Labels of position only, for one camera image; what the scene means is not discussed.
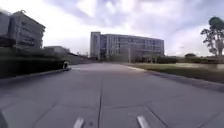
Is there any grey kerb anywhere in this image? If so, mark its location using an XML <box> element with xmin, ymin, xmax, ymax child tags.
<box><xmin>123</xmin><ymin>64</ymin><xmax>224</xmax><ymax>93</ymax></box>
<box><xmin>0</xmin><ymin>67</ymin><xmax>72</xmax><ymax>86</ymax></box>

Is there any dark green hedge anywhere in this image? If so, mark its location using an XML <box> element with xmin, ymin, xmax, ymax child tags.
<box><xmin>0</xmin><ymin>47</ymin><xmax>70</xmax><ymax>80</ymax></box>

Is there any tall grey building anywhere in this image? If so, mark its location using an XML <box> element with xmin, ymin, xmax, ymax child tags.
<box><xmin>0</xmin><ymin>9</ymin><xmax>47</xmax><ymax>52</ymax></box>

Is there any row of low bushes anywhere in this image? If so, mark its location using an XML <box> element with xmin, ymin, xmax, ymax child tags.
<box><xmin>156</xmin><ymin>52</ymin><xmax>224</xmax><ymax>65</ymax></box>

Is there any grass strip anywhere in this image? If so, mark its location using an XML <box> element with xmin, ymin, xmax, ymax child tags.
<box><xmin>128</xmin><ymin>62</ymin><xmax>224</xmax><ymax>85</ymax></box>

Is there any large grey multi-storey building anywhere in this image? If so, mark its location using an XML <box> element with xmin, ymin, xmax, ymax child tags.
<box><xmin>89</xmin><ymin>31</ymin><xmax>166</xmax><ymax>62</ymax></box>

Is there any tall tree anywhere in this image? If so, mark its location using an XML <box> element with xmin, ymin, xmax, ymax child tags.
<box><xmin>200</xmin><ymin>16</ymin><xmax>224</xmax><ymax>58</ymax></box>

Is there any low grey building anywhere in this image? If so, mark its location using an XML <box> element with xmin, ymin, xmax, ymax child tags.
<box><xmin>43</xmin><ymin>45</ymin><xmax>71</xmax><ymax>56</ymax></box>

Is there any robot's own part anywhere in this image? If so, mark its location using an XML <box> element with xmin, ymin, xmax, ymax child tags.
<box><xmin>73</xmin><ymin>117</ymin><xmax>85</xmax><ymax>128</ymax></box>
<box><xmin>136</xmin><ymin>115</ymin><xmax>151</xmax><ymax>128</ymax></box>

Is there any grey concrete paved road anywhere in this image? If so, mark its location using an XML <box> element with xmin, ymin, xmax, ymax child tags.
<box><xmin>0</xmin><ymin>62</ymin><xmax>224</xmax><ymax>128</ymax></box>

